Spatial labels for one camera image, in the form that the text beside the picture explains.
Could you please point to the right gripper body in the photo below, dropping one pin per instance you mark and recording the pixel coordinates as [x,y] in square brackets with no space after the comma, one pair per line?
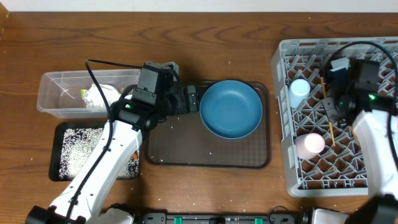
[336,105]

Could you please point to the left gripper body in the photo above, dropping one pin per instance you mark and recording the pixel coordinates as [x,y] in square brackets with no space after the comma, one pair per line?
[173,102]

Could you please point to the wooden chopstick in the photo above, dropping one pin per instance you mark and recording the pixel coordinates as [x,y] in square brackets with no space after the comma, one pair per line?
[354,135]
[330,123]

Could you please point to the dark blue plate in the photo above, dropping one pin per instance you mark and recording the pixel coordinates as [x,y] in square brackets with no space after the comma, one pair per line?
[231,109]

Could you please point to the light blue rice bowl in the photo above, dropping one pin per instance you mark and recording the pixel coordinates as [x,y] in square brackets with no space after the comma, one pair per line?
[340,63]

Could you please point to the orange carrot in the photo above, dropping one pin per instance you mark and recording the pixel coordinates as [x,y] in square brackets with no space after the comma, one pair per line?
[135,155]

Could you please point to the light blue cup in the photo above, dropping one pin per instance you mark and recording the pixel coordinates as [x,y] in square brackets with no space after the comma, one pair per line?
[299,91]

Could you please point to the white napkin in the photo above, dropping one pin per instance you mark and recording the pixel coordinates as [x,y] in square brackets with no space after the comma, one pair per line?
[94,101]

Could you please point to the white pink cup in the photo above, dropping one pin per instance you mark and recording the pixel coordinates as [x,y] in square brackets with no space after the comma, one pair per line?
[309,145]

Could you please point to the foil yellow snack wrapper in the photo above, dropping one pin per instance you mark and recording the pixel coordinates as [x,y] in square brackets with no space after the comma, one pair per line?
[83,93]

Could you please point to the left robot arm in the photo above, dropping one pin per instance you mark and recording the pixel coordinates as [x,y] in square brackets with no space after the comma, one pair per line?
[82,200]

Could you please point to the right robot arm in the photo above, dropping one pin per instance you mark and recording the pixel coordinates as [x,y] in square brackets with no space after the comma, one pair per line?
[374,121]

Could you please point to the grey dishwasher rack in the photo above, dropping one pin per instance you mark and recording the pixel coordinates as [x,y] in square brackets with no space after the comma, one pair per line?
[339,170]

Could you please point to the brown serving tray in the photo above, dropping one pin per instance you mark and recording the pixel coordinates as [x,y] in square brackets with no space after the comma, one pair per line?
[185,141]

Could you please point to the clear plastic bin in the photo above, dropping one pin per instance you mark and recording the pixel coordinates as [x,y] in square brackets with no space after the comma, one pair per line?
[59,92]

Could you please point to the spilled white rice pile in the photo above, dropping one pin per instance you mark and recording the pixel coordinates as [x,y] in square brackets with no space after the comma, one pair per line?
[77,145]

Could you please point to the black plastic tray bin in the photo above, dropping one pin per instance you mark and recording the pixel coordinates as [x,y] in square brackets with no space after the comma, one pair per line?
[57,144]

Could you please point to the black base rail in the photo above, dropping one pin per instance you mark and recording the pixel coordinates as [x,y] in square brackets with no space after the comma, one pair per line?
[278,217]

